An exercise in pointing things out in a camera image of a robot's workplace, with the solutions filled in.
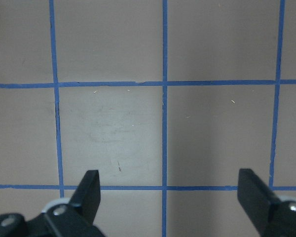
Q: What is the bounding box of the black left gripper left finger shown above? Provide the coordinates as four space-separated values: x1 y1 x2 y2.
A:
0 170 104 237

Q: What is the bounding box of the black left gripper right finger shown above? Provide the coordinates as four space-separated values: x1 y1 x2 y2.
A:
237 168 296 237

